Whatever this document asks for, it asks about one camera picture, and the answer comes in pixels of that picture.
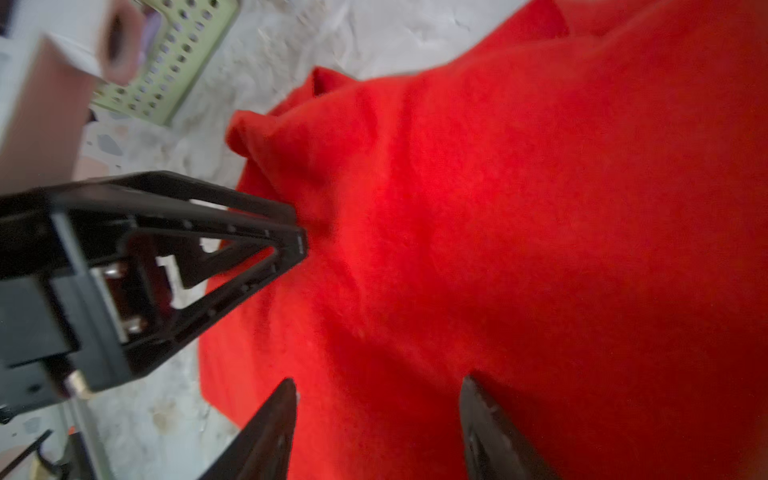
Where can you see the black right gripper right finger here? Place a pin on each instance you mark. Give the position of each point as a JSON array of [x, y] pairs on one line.
[[493, 447]]

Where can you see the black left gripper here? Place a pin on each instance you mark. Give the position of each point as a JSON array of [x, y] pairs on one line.
[[81, 290]]

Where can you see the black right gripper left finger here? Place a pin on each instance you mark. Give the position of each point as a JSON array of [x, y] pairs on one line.
[[262, 449]]

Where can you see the green perforated plastic basket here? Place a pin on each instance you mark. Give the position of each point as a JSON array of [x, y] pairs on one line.
[[189, 32]]

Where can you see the red t shirt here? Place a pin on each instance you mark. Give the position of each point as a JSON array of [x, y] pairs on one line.
[[574, 212]]

